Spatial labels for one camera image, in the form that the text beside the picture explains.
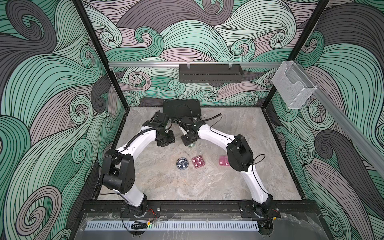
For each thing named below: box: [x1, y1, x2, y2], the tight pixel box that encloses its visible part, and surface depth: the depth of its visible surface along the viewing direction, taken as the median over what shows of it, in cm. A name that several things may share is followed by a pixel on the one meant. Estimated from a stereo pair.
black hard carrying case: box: [163, 99, 202, 123], surface depth 117 cm
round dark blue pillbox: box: [176, 157, 189, 170], surface depth 90 cm
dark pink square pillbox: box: [191, 155, 206, 169], surface depth 92 cm
